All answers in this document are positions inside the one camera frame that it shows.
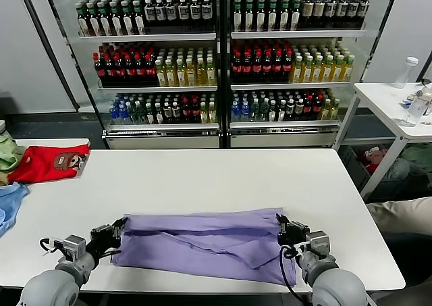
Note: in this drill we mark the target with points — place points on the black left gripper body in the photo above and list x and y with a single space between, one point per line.
104 240

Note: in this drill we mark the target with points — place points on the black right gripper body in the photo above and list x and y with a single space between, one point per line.
295 233

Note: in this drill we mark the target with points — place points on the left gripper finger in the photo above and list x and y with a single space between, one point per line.
121 222
119 231

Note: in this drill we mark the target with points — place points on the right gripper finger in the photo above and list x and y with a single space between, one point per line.
281 220
283 230

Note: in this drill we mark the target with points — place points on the purple t-shirt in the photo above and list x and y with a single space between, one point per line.
202 245

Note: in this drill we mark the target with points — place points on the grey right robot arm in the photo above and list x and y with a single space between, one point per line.
337 285

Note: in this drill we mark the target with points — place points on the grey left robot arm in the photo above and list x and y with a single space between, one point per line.
50 282

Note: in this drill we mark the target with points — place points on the glass drink display cabinet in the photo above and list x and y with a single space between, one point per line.
283 138
162 140

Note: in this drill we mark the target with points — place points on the black storage crate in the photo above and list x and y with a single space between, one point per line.
351 164

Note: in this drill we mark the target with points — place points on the red t-shirt bear print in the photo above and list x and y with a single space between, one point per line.
40 164

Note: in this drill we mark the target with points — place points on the light blue garment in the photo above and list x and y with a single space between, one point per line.
10 204

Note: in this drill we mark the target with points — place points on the red plush garment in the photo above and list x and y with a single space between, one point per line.
373 165

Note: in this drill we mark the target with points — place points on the small white table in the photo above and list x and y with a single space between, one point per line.
50 142

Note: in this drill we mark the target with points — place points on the small green cap dark bottle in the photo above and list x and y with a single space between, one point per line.
159 113
273 111
150 113
282 111

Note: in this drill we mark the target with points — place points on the blue label water bottle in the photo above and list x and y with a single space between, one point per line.
113 113
236 111
245 111
123 113

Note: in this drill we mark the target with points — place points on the clear green tinted bottle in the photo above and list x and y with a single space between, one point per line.
141 113
264 111
255 111
132 113

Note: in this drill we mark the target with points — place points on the small white label dark bottle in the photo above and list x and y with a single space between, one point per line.
176 113
299 109
290 110
167 113

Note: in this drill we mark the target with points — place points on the beige trousered leg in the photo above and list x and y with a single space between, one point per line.
405 215

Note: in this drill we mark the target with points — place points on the small red cap cola bottle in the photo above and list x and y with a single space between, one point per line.
186 111
195 111
308 108
316 108

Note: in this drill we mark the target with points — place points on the tan garment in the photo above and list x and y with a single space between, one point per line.
6 178

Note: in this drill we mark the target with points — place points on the small yellow juice bottle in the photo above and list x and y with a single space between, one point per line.
212 113
335 109
325 109
204 113

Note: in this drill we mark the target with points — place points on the grey teal cloth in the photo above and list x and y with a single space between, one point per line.
398 171

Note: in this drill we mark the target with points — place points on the light green t-shirt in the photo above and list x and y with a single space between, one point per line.
8 154

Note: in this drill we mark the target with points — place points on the sage green cloth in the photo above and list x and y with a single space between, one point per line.
418 157

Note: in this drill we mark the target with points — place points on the white side table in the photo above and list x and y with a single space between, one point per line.
381 96

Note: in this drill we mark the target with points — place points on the clear bottle grey lid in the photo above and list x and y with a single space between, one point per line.
415 111

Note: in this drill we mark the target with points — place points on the blue white packet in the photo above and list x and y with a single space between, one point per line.
407 100

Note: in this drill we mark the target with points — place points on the clear bottle white cap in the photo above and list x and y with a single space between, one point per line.
405 76

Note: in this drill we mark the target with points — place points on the green cap tea bottle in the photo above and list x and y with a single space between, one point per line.
238 15
272 14
139 17
83 20
117 18
128 17
295 14
106 19
249 15
260 14
283 14
94 19

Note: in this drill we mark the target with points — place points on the beige label dark bottle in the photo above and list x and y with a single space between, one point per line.
306 12
318 12

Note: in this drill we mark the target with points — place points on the white cap dark drink bottle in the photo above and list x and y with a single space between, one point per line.
150 13
184 12
353 11
196 12
330 11
342 11
161 13
172 13
207 12
364 11

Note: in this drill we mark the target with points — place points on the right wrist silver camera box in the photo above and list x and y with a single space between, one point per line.
319 243

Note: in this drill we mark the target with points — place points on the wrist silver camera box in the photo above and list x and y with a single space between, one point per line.
319 243
74 248

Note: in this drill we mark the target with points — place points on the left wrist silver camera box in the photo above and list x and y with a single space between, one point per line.
74 248

